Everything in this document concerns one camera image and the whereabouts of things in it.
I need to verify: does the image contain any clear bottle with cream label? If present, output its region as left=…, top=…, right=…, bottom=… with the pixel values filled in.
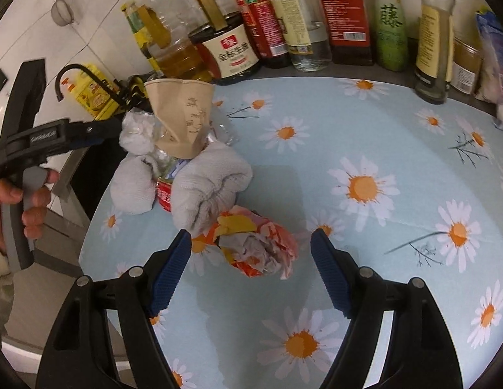
left=265, top=0, right=333, bottom=72

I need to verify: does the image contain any colourful wrapper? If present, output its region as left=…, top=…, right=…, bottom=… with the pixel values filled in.
left=200, top=206, right=299, bottom=280

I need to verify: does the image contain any yellow black cloth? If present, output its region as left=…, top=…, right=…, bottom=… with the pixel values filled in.
left=117, top=74, right=155, bottom=109

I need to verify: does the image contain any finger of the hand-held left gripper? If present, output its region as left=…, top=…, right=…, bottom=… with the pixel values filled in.
left=69, top=116, right=126, bottom=148

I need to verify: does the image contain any daisy print tablecloth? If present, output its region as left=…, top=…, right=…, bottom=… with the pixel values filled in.
left=78, top=75, right=503, bottom=389

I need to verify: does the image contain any crushed brown paper cup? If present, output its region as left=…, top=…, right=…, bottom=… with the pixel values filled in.
left=144, top=79, right=215, bottom=159

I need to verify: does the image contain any yellow dish soap bottle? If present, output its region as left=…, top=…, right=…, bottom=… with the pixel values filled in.
left=61, top=63, right=120, bottom=121

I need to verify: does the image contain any dark soy sauce jug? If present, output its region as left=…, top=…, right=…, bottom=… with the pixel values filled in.
left=188, top=11, right=261, bottom=87

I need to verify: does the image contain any black sink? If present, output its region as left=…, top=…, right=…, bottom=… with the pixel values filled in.
left=67, top=140, right=128, bottom=219

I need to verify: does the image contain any person's left hand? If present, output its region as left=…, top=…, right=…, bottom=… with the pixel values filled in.
left=0, top=169, right=60, bottom=253

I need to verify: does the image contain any tall bottle with red label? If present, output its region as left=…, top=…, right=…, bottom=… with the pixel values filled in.
left=314, top=0, right=377, bottom=66

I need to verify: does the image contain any clear bottle with yellow label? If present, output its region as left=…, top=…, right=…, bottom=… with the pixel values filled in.
left=413, top=0, right=455, bottom=105

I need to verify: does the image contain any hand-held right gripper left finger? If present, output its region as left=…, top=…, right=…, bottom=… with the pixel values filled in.
left=36, top=229, right=193, bottom=389

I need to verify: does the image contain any large cooking oil jug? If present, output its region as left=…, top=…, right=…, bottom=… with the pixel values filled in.
left=144, top=0, right=215, bottom=84

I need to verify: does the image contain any large grey cloth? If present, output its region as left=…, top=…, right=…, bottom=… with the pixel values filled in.
left=170, top=141, right=254, bottom=239

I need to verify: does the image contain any yellow green label bottle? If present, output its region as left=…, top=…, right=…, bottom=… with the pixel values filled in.
left=121, top=1, right=159, bottom=71

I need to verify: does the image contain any clear plastic zip bag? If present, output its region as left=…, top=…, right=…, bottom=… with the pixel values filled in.
left=154, top=107, right=241, bottom=176

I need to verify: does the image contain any crinkled plastic bag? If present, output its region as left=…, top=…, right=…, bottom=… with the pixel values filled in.
left=473, top=6, right=503, bottom=104

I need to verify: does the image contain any dark bottle with red wrap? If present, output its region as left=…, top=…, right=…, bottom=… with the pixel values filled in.
left=228, top=0, right=293, bottom=69

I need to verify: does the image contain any metal mesh strainer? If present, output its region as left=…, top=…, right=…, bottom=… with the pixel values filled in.
left=50, top=0, right=76, bottom=28

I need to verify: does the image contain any white tissue ball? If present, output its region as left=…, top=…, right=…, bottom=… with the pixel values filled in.
left=119, top=109, right=158, bottom=155

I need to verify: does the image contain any red snack packet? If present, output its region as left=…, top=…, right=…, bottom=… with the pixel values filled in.
left=156, top=176, right=176, bottom=214

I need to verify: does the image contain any small brown jar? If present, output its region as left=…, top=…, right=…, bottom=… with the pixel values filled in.
left=449, top=36, right=481, bottom=95

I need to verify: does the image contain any person's left forearm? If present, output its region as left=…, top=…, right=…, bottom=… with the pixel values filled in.
left=0, top=244, right=16, bottom=335

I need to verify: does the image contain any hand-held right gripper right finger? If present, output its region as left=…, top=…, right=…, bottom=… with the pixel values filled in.
left=310, top=229, right=465, bottom=389

